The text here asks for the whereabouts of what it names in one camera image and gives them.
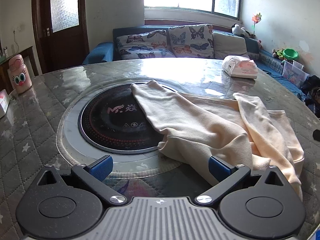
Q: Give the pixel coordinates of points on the blue sofa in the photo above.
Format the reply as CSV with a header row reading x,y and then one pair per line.
x,y
100,52

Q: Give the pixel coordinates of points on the round black induction cooktop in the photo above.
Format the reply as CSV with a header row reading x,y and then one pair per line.
x,y
112,127

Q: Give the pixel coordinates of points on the clear plastic storage box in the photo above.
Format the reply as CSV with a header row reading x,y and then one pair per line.
x,y
293,75

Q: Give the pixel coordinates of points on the small bottle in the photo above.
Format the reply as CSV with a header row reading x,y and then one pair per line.
x,y
5,51

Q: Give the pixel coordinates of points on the cream long-sleeve garment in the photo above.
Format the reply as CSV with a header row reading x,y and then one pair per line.
x,y
200,120

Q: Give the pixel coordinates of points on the white pink cardboard box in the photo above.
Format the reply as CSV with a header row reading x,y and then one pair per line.
x,y
3,102

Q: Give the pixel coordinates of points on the small pink plush toy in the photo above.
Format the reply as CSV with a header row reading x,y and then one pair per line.
x,y
259,44

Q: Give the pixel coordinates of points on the pink cartoon-face bottle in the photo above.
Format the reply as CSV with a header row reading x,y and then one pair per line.
x,y
20,80

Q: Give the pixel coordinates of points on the dark wooden glass-panel door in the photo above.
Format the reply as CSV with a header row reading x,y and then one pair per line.
x,y
62,47

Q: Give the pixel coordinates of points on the square butterfly print pillow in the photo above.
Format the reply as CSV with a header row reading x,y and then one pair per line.
x,y
190,40

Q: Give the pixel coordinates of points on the blue grey cushion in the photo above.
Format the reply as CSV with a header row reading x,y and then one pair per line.
x,y
252,45

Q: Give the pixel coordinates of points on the white pink tissue pack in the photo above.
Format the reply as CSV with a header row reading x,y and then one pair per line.
x,y
237,67

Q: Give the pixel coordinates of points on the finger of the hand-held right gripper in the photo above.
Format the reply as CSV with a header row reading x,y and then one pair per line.
x,y
317,134

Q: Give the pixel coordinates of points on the green plush toy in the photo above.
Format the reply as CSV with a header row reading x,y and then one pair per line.
x,y
279,53

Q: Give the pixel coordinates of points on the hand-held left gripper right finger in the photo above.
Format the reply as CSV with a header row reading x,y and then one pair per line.
x,y
220,167

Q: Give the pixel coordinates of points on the colourful pinwheel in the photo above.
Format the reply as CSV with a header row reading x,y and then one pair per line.
x,y
256,18

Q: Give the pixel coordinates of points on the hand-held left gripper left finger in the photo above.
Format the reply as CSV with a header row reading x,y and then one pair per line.
x,y
101,167

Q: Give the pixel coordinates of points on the panda plush toy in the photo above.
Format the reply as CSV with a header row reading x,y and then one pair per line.
x,y
237,29

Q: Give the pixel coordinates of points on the green plastic bowl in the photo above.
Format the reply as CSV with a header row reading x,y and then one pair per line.
x,y
290,53

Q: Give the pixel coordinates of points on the long butterfly print pillow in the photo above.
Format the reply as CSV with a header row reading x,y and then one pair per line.
x,y
142,47

